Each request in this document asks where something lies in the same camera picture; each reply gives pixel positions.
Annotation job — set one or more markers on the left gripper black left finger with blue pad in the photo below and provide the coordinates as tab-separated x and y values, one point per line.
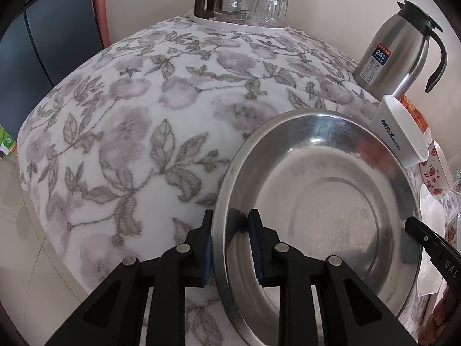
141	295

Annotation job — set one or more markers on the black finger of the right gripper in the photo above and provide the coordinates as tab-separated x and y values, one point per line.
443	256

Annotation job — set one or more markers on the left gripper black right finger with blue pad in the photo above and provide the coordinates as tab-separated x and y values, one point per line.
322	302

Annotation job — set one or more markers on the large stainless steel basin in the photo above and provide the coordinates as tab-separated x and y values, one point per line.
328	186

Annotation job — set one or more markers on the strawberry pattern bowl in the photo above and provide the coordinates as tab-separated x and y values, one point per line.
435	171

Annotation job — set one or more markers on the white MAX cup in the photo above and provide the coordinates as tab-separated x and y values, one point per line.
394	125

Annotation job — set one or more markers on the orange snack packet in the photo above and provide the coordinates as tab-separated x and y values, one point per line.
415	113

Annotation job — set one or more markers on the floral grey tablecloth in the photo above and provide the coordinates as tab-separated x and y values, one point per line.
124	156

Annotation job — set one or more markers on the green cardboard box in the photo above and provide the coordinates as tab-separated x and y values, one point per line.
8	145

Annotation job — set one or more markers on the stainless steel thermos jug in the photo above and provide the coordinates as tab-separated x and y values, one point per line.
397	54

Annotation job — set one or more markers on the dark blue refrigerator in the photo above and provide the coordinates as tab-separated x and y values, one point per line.
45	41

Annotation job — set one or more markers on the clear glass tumblers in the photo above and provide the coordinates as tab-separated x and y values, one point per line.
268	13

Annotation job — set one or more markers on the white round tray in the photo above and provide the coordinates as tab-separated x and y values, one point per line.
238	27

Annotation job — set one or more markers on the pink foam pipe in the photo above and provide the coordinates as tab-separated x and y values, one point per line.
99	7

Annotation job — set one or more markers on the glass coffee pot black handle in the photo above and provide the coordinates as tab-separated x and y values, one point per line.
221	10

